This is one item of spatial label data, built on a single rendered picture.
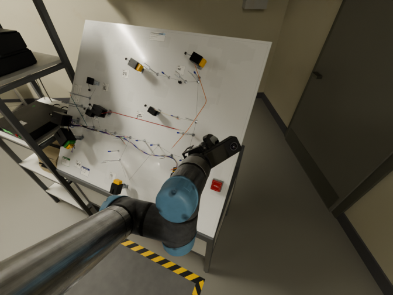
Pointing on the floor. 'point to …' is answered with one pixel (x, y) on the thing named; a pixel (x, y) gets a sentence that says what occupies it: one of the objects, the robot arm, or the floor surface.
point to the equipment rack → (31, 166)
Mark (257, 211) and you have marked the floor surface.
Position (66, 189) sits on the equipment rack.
